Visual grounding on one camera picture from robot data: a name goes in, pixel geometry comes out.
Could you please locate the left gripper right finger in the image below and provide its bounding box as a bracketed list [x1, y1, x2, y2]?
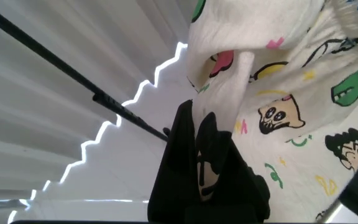
[195, 111, 272, 223]

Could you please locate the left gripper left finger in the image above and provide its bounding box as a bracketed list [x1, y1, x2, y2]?
[147, 98, 202, 223]

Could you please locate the cream printed garment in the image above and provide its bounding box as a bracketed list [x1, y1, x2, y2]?
[185, 0, 358, 223]

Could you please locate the black clothes rack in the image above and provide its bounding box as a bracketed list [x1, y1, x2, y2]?
[0, 0, 171, 143]

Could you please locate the white curtain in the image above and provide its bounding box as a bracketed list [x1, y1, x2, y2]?
[0, 0, 198, 224]

